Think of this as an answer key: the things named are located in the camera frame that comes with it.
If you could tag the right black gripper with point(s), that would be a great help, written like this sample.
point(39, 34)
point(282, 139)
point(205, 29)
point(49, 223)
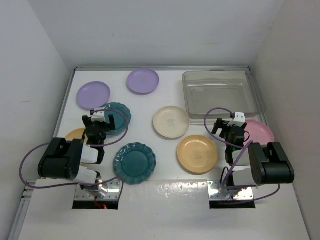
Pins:
point(221, 124)

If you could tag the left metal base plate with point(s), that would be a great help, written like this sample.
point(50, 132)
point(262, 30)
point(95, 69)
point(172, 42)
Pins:
point(109, 191)

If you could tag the purple plate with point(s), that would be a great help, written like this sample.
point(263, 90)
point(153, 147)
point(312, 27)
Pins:
point(143, 81)
point(93, 95)

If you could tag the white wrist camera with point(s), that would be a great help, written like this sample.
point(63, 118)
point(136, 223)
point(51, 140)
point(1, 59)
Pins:
point(238, 120)
point(97, 115)

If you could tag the purple plate near left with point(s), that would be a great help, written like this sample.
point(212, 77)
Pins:
point(93, 95)

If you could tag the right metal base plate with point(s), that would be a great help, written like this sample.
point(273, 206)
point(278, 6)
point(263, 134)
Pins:
point(218, 193)

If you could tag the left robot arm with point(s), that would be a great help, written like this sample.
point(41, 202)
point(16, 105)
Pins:
point(63, 158)

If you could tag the metal base plate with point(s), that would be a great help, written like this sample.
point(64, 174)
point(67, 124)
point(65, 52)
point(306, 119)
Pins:
point(109, 191)
point(218, 193)

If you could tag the purple plate at back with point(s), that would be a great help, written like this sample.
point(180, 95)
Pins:
point(143, 81)

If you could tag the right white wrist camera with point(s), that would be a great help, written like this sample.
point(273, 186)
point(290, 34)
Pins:
point(238, 120)

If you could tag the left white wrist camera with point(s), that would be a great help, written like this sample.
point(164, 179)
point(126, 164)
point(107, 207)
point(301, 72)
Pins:
point(97, 115)

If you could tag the clear plastic bin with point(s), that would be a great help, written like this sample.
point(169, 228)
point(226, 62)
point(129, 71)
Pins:
point(235, 90)

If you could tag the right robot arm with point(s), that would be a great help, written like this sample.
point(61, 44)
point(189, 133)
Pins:
point(251, 164)

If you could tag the orange plate left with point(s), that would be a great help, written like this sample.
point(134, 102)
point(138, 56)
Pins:
point(77, 134)

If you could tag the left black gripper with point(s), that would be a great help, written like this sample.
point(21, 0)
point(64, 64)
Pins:
point(87, 121)

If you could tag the orange plate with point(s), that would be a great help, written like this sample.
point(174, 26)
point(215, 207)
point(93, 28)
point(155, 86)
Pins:
point(197, 154)
point(77, 134)

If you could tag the pink plate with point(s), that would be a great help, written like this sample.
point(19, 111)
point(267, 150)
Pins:
point(258, 132)

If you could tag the teal scalloped plate front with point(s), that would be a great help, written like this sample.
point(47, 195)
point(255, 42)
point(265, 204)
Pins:
point(134, 163)

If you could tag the cream plate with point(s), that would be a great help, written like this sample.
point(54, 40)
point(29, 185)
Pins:
point(171, 122)

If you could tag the orange plate centre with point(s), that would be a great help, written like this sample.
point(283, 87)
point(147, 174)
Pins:
point(197, 154)

